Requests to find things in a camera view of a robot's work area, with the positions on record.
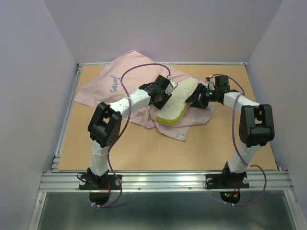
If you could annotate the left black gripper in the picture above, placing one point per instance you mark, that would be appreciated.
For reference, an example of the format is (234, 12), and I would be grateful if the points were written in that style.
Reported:
(159, 105)

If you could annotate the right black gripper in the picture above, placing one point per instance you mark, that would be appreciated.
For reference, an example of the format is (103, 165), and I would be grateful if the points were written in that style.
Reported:
(199, 103)

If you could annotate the cream yellow pillow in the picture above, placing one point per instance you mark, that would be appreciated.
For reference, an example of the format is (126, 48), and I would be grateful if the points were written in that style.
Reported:
(176, 106)

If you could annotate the pink cartoon pillowcase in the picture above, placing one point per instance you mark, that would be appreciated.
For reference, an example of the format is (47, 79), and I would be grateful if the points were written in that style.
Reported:
(125, 74)

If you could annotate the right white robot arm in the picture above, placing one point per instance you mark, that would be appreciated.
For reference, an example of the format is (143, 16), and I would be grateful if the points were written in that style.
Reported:
(256, 128)

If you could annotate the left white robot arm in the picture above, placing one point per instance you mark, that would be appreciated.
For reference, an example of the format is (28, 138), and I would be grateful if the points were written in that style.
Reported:
(105, 125)

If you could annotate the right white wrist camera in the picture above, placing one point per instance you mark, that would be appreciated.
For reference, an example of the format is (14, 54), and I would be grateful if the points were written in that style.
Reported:
(209, 83)

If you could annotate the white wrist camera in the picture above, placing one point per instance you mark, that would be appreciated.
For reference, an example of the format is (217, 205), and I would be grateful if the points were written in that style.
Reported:
(209, 83)
(171, 86)

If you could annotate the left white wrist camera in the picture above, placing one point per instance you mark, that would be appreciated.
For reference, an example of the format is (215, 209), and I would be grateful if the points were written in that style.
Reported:
(171, 86)

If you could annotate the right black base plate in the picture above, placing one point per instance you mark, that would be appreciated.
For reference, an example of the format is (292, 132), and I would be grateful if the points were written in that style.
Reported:
(219, 181)

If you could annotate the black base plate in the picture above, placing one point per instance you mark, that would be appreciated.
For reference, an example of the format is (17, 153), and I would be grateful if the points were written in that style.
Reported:
(108, 182)
(219, 181)

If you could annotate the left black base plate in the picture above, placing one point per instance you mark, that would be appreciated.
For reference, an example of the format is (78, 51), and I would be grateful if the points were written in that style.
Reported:
(108, 182)

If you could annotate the aluminium front rail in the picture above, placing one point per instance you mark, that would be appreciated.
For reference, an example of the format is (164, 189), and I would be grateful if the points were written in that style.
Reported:
(190, 181)

